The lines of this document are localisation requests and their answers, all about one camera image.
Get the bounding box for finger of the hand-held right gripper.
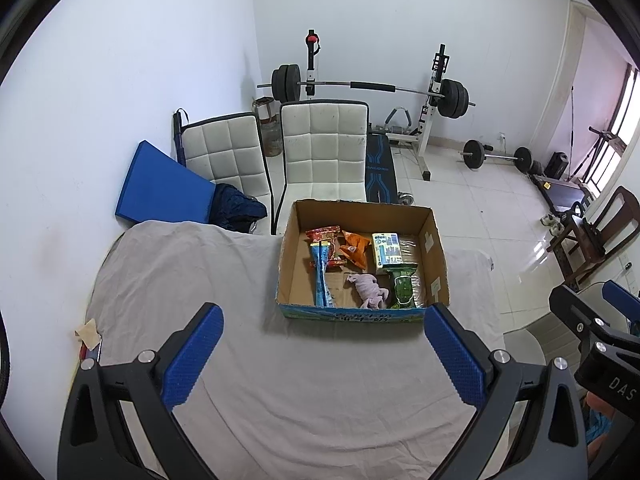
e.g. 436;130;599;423
602;280;640;319
549;285;640;361

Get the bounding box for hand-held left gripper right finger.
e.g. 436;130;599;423
424;303;588;480

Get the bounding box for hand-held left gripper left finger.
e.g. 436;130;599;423
57;302;224;480

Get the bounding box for green snack packet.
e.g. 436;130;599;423
384;262;420;309

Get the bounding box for purple socks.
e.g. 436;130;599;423
344;272;391;310

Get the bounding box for white green small box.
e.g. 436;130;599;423
371;231;418;276

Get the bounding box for cardboard box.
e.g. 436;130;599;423
276;199;451;324

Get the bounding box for orange snack packet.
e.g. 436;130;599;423
338;230;372;268

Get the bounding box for long blue snack packet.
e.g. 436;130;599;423
308;240;337;307

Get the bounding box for red snack packet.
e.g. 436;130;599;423
305;225;346;267

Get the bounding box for beige plastic chair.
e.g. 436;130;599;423
505;280;608;366

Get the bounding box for dark wooden chair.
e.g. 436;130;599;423
547;186;640;286

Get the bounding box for grey tablecloth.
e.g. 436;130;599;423
75;220;506;480

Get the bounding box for beige paper scrap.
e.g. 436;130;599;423
75;319;101;350

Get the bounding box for dark exercise machine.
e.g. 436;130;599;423
530;174;591;211

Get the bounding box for dark blue jacket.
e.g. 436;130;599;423
212;184;268;233

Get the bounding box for black tripod stand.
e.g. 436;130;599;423
567;85;626;181

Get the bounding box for window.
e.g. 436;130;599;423
582;62;640;196

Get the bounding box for blue foam mat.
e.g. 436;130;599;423
115;140;218;224

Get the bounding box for small barbell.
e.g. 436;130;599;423
462;140;533;173

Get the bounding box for black weight bench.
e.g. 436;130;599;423
364;132;401;205

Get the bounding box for white padded chair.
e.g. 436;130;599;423
272;100;371;233
180;111;273;233

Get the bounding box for blue and black pole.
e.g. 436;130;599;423
172;109;190;166

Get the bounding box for rusty gas cylinder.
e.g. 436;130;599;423
262;112;283;157

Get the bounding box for white barbell rack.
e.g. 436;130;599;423
302;30;448;181

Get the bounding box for large barbell with black plates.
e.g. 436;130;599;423
257;64;476;120

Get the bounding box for grey exercise handle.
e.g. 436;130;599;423
385;106;415;136

